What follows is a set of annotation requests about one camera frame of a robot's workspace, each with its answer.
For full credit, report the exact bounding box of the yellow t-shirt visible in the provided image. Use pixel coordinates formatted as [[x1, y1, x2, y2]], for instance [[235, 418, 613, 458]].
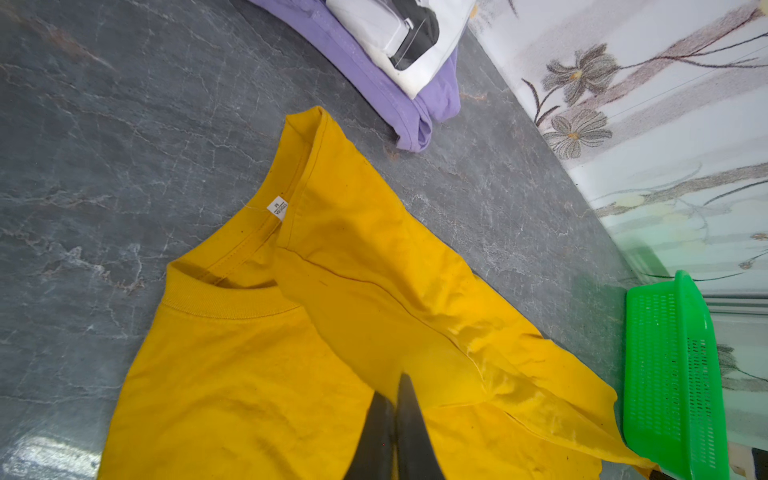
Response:
[[98, 107, 653, 479]]

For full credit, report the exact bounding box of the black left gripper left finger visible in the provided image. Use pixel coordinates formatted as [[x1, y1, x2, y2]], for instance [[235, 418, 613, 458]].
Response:
[[343, 392, 395, 480]]

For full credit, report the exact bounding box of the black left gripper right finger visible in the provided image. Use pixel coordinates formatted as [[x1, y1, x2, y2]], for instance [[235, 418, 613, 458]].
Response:
[[395, 373, 446, 480]]

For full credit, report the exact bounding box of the white printed folded t-shirt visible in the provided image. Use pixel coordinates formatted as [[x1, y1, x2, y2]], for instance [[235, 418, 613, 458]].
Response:
[[326, 0, 476, 99]]

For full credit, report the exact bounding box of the green plastic basket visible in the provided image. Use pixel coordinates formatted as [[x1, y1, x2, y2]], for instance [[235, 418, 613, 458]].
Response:
[[623, 270, 729, 479]]

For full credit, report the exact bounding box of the purple folded t-shirt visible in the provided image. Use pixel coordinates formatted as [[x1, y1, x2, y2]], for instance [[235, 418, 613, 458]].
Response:
[[253, 0, 461, 153]]

